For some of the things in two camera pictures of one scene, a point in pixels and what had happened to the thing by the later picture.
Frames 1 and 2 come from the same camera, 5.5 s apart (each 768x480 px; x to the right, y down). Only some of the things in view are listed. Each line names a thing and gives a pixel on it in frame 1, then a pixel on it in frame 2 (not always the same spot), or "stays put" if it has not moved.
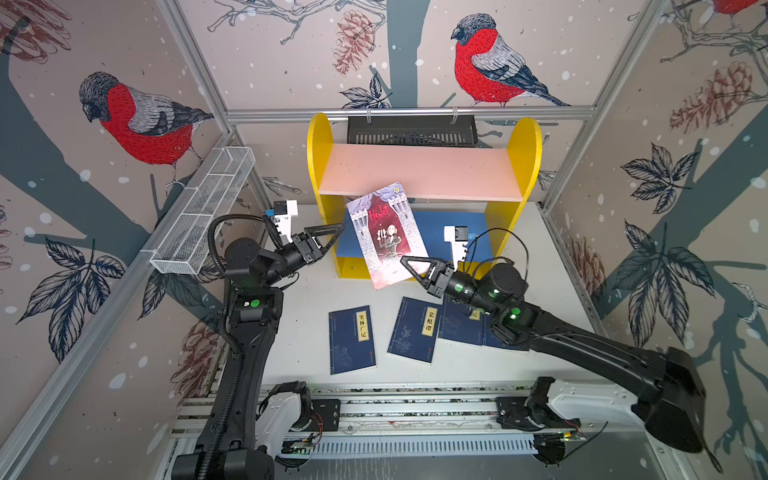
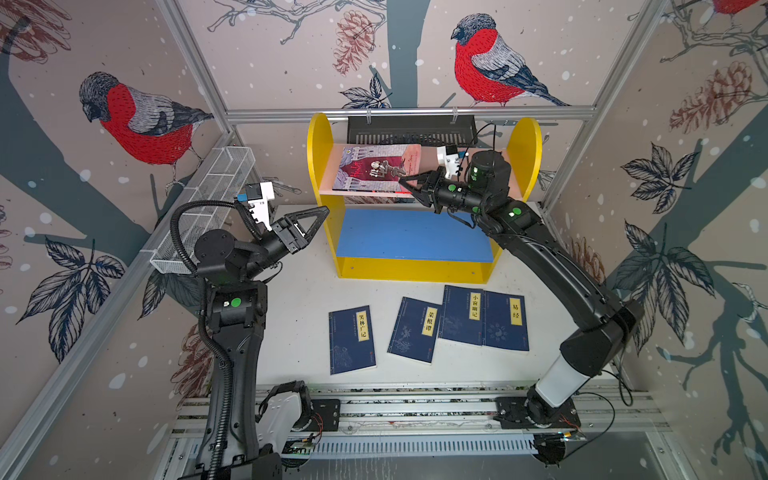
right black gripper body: [463, 290] -> [454, 197]
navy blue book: [415, 332] stays put
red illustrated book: [386, 232] -> [377, 168]
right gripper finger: [434, 268] -> [425, 185]
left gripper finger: [313, 231] -> [297, 234]
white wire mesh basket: [187, 242] stays put
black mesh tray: [411, 130] stays put
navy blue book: [350, 340] stays put
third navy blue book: [461, 323] stays put
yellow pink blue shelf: [479, 188] stays put
